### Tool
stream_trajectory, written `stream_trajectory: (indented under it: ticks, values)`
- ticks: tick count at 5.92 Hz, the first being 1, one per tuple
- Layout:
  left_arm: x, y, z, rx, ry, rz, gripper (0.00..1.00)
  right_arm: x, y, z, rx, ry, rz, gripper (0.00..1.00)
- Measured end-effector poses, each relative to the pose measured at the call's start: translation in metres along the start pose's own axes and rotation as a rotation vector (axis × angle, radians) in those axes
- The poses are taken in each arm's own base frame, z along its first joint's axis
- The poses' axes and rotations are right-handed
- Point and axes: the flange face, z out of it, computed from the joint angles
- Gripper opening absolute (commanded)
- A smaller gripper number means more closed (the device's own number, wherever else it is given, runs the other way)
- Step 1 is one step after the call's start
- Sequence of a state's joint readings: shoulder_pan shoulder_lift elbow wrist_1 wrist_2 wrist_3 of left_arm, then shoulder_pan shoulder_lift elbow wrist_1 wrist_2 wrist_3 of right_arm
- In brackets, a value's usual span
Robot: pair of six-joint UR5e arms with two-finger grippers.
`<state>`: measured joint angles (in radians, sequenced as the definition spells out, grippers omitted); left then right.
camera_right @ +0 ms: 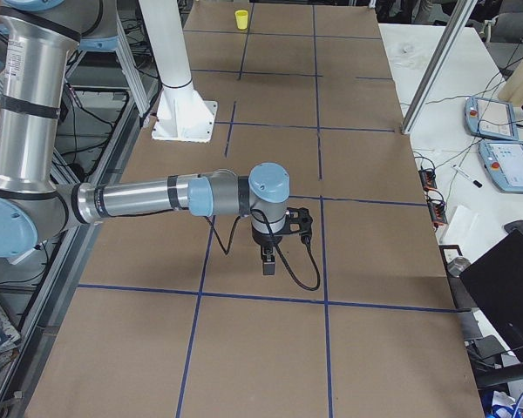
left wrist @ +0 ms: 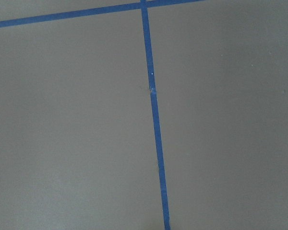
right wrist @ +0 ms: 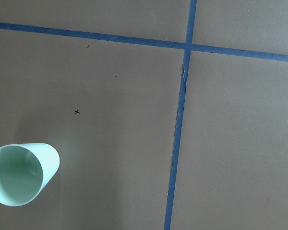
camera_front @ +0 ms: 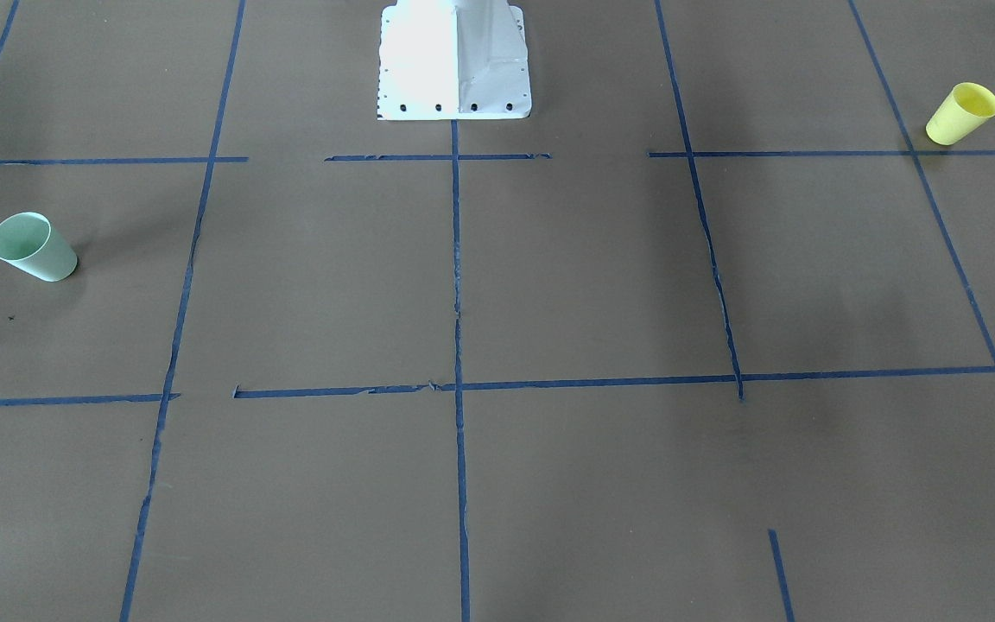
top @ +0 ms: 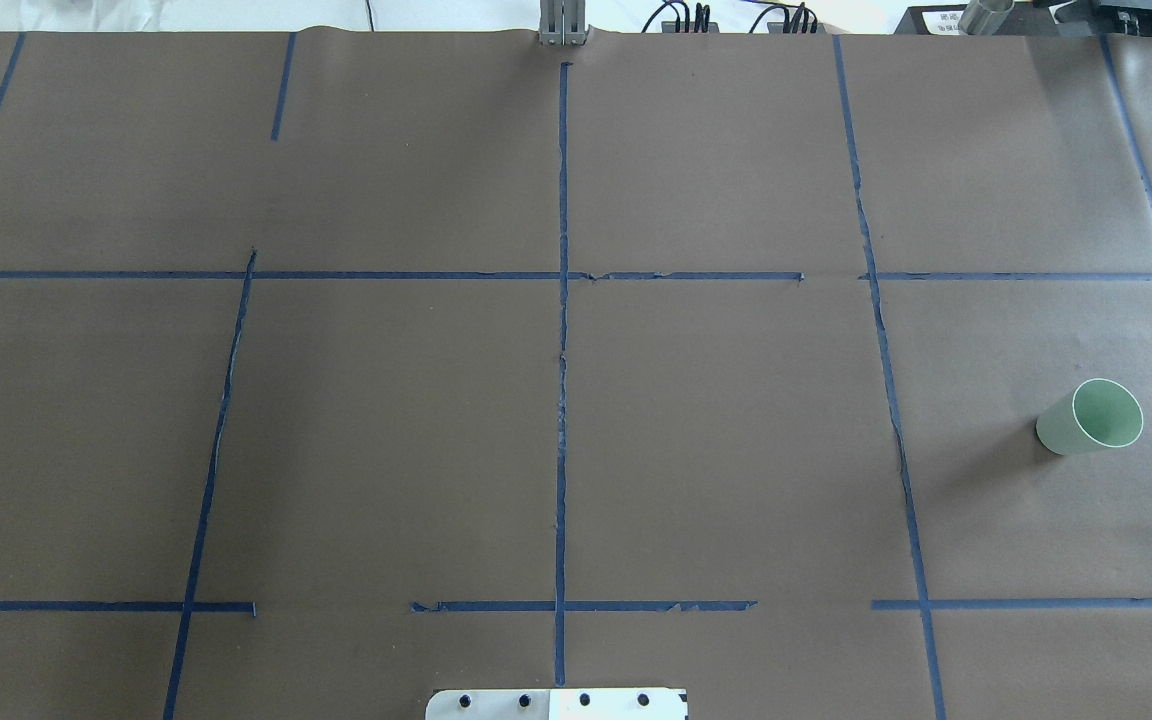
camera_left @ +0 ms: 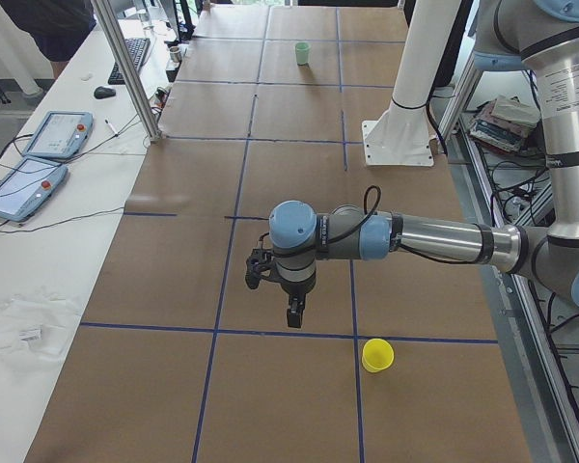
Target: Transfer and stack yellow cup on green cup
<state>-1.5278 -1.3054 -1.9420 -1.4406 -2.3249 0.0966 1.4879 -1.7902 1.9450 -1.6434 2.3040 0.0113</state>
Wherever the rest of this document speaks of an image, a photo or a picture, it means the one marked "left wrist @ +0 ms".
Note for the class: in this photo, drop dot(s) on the long blue tape strip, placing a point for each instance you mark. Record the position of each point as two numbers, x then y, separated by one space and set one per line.
155 114

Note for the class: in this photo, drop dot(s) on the crossing blue tape strip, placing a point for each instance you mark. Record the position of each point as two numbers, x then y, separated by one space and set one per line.
70 14

